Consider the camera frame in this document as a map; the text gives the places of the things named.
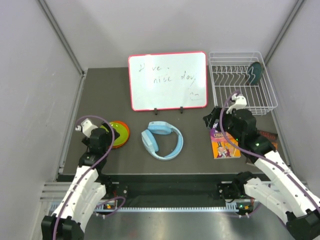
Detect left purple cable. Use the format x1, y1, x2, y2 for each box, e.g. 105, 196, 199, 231
51, 114, 127, 240

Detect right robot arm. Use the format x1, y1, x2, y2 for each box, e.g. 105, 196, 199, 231
203, 107, 320, 240

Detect red framed whiteboard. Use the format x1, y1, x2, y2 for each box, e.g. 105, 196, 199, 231
128, 51, 208, 112

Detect dark green plate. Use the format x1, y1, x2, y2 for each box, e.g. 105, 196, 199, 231
247, 61, 264, 86

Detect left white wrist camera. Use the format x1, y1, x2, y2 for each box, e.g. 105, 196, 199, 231
75, 118, 98, 138

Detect orange plate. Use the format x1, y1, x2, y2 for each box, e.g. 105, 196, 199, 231
109, 120, 130, 149

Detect dark brown book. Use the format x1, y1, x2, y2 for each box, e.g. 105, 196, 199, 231
245, 132, 277, 157

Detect purple cable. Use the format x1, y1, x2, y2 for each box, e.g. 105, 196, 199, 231
51, 114, 127, 240
219, 90, 320, 226

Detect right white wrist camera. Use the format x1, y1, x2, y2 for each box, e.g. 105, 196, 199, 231
226, 93, 247, 114

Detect Roald Dahl orange book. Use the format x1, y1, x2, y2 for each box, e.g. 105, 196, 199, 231
210, 124, 241, 159

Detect blue headphones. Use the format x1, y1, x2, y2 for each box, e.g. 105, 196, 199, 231
141, 121, 184, 162

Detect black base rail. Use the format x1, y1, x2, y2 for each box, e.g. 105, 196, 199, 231
97, 173, 258, 215

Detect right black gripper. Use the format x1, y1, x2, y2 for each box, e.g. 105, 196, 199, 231
203, 105, 243, 142

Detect white wire dish rack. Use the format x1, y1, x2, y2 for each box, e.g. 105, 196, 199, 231
208, 51, 278, 115

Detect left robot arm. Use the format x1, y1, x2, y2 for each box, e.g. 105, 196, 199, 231
41, 118, 120, 240

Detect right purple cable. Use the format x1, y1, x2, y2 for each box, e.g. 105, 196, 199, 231
219, 90, 320, 226

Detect lime green plate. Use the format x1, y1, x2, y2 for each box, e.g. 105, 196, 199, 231
107, 121, 130, 149

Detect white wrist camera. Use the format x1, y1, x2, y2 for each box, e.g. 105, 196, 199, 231
75, 118, 98, 138
226, 93, 247, 114

